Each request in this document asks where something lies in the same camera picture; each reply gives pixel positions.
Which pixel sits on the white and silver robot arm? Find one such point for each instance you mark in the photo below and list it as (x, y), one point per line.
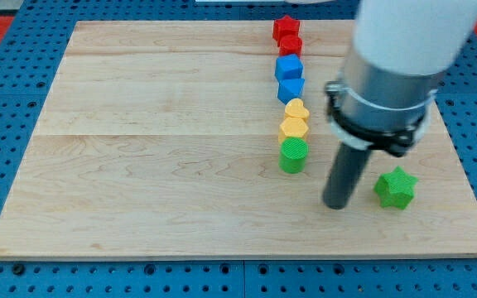
(399, 52)

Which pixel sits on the red star block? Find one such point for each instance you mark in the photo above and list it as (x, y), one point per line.
(285, 26)

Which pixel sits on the green star block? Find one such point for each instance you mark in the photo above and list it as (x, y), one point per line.
(396, 188)

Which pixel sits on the green cylinder block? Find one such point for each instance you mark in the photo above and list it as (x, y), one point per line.
(293, 154)

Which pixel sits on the yellow hexagon block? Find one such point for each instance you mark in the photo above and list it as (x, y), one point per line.
(293, 127)

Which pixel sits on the yellow heart block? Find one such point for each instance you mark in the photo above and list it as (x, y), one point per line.
(295, 108)

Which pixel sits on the light wooden board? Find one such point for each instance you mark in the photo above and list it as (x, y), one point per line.
(158, 142)

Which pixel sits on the blue triangular block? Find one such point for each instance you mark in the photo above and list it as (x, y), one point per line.
(289, 89)

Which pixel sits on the blue cube block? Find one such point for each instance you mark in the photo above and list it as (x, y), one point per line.
(288, 67)

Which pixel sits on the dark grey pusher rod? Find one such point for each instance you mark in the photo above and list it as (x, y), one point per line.
(344, 175)

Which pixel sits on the red cylinder block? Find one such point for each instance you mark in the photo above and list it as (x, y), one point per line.
(290, 45)

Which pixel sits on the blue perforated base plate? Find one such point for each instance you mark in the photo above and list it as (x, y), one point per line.
(30, 52)

